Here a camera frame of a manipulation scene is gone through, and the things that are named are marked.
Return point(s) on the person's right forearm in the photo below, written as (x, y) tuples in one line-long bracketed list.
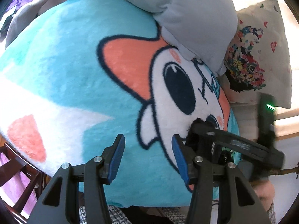
[(264, 191)]

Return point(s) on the dark wooden chair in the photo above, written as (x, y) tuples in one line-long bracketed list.
[(16, 155)]

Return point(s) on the white butterfly print pillow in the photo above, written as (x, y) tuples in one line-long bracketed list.
[(275, 51)]

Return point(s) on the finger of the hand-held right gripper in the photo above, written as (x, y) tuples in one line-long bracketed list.
[(224, 140), (222, 155)]

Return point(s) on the houndstooth patterned cloth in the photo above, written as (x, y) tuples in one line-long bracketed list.
[(116, 214)]

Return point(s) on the grey pillow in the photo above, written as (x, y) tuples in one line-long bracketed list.
[(186, 16)]

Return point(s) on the teal cartoon print blanket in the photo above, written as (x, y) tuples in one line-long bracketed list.
[(70, 63)]

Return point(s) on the white pillow purple print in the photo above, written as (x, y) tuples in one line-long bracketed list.
[(21, 0)]

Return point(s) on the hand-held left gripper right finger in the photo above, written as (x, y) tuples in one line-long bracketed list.
[(179, 158)]

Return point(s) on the purple cloth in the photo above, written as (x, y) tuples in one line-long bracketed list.
[(11, 182)]

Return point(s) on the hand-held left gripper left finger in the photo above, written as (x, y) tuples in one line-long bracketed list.
[(116, 158)]

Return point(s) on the white bedsheet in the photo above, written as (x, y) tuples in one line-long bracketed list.
[(245, 121)]

